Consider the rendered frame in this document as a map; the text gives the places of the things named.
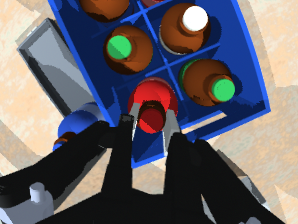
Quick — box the brown bottle with blue cap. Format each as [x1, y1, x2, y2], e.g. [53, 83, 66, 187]
[79, 0, 134, 27]

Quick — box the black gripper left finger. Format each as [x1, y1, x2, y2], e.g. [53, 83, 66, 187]
[0, 102, 140, 224]

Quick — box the brown bottle with white cap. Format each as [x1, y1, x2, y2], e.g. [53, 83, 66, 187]
[159, 2, 211, 55]

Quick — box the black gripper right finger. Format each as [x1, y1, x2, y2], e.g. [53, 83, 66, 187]
[162, 109, 285, 224]

